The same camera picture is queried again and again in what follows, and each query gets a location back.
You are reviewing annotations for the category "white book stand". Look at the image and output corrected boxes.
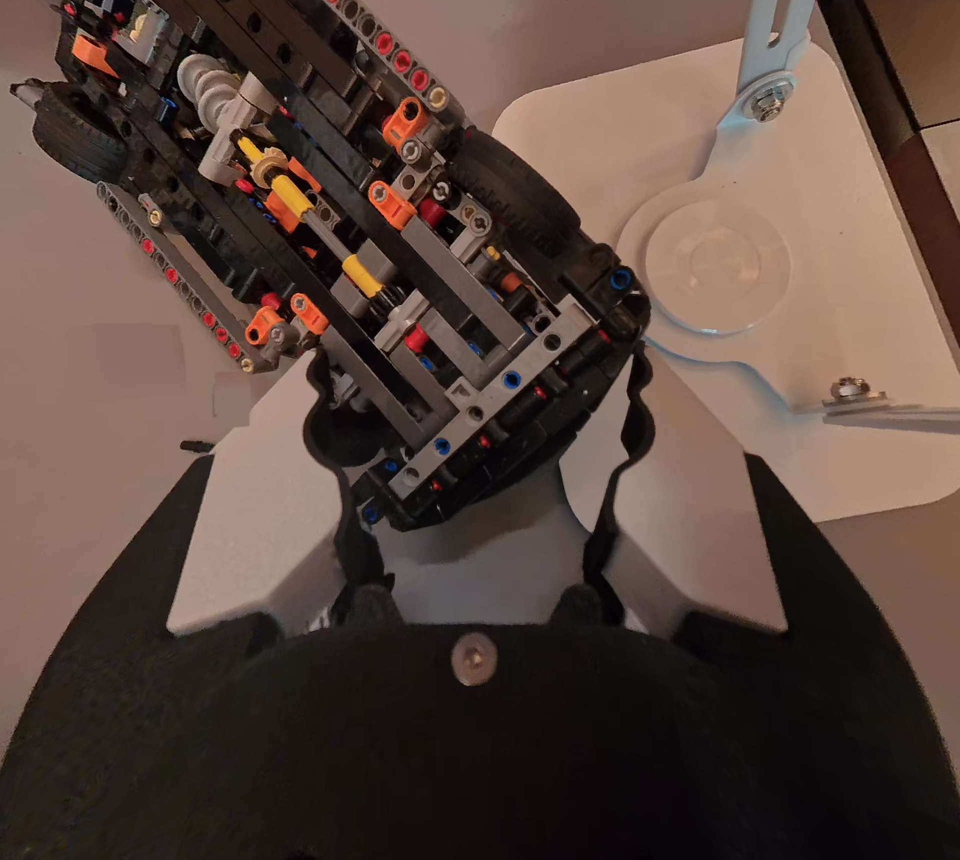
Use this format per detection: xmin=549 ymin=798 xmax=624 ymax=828
xmin=491 ymin=0 xmax=960 ymax=524

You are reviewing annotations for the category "grey toy car model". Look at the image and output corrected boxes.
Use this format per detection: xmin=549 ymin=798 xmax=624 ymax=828
xmin=11 ymin=0 xmax=652 ymax=533

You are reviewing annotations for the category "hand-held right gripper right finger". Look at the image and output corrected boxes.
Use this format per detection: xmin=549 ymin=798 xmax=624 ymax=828
xmin=581 ymin=342 xmax=789 ymax=636

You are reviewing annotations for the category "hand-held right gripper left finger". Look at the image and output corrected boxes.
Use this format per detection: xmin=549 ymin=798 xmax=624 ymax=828
xmin=166 ymin=350 xmax=395 ymax=636

